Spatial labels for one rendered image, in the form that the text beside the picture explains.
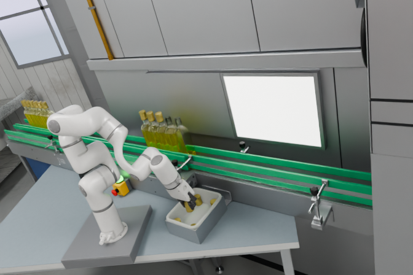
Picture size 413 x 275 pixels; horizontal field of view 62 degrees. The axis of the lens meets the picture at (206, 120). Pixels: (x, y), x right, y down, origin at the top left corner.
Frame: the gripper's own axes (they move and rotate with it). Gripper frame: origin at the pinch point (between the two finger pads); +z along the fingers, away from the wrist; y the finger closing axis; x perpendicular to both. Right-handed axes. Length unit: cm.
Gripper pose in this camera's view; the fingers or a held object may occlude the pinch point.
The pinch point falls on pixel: (188, 203)
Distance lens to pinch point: 149.3
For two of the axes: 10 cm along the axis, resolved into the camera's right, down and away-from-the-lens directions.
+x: -4.5, 7.0, -5.4
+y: -8.1, -0.7, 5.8
